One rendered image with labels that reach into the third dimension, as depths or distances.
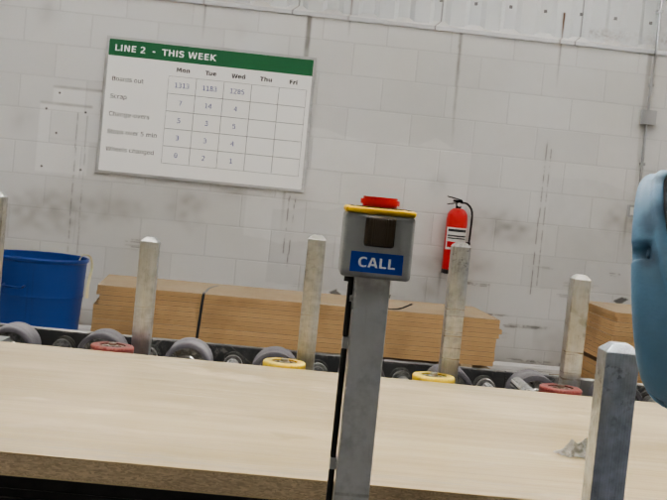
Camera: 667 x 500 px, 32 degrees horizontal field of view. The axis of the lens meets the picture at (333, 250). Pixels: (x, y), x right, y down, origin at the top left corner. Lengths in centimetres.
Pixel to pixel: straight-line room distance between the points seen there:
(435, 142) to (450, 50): 65
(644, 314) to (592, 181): 807
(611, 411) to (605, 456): 5
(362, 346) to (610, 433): 27
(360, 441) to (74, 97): 723
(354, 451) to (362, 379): 7
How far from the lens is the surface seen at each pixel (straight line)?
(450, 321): 231
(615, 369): 124
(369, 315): 119
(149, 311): 230
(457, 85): 841
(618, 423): 125
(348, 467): 122
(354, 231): 117
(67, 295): 667
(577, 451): 169
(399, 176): 832
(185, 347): 271
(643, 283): 55
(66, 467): 141
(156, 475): 139
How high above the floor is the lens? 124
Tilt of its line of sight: 3 degrees down
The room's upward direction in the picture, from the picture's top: 6 degrees clockwise
